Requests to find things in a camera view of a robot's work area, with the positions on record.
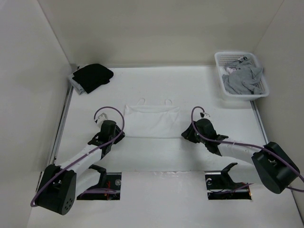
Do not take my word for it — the folded grey tank top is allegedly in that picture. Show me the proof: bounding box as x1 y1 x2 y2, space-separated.
68 74 85 95

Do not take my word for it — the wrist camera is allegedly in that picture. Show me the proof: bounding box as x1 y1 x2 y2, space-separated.
200 112 210 118
94 113 108 126

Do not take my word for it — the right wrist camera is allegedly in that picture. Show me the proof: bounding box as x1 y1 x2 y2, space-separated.
200 112 210 118

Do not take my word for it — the white tank top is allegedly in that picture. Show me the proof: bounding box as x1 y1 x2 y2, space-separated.
123 98 181 139

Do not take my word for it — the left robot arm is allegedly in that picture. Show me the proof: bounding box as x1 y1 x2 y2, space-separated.
31 120 124 215

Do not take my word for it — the grey tank top in basket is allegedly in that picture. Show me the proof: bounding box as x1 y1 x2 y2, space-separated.
222 56 263 95

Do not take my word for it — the white plastic basket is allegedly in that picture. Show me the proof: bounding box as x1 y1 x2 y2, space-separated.
214 51 270 101

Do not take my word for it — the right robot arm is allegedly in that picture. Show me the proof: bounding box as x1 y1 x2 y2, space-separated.
181 118 304 194

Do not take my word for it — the folded black tank top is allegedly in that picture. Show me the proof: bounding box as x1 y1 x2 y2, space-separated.
73 64 114 94

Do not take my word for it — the right metal table rail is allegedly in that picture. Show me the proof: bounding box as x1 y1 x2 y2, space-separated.
250 101 268 143

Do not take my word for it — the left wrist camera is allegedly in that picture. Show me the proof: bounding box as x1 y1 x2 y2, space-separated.
94 113 108 126

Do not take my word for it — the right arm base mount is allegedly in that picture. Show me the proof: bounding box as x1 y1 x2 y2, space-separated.
205 162 252 200

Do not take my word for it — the left metal table rail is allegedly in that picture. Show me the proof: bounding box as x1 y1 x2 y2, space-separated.
46 63 80 172

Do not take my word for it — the metal table rail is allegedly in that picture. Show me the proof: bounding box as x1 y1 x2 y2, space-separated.
46 63 80 172
250 101 268 143

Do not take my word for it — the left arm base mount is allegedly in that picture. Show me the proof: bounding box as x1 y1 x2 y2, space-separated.
75 164 122 200

